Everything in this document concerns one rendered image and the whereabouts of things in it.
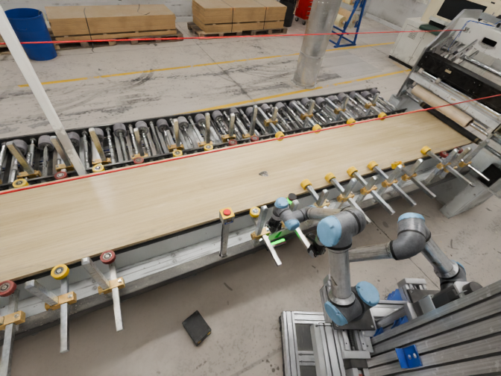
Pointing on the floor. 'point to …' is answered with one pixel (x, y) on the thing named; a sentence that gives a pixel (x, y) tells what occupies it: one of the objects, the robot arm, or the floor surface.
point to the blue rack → (348, 24)
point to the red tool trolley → (303, 10)
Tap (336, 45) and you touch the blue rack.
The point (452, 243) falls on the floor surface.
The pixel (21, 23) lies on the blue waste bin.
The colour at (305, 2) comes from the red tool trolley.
